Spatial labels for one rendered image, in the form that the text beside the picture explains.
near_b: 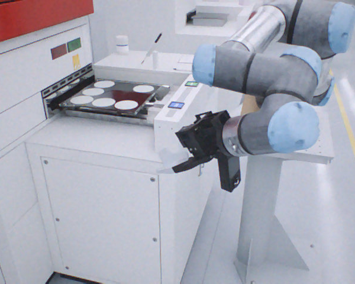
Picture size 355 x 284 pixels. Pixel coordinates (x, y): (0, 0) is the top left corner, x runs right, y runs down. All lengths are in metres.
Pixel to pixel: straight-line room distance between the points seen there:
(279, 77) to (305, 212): 1.91
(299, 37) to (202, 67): 0.39
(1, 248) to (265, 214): 1.18
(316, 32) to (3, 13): 0.97
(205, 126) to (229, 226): 1.60
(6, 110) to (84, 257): 0.77
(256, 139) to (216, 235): 1.64
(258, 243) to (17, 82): 1.33
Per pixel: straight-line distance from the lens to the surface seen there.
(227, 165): 0.69
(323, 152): 1.45
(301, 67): 0.63
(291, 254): 2.02
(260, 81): 0.63
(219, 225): 2.26
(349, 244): 2.35
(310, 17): 0.97
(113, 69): 1.91
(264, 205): 1.75
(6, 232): 1.58
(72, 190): 1.54
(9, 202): 1.54
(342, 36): 0.98
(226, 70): 0.64
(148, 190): 1.37
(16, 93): 1.48
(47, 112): 1.63
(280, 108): 0.56
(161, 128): 1.28
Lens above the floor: 1.49
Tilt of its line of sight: 29 degrees down
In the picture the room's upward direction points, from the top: straight up
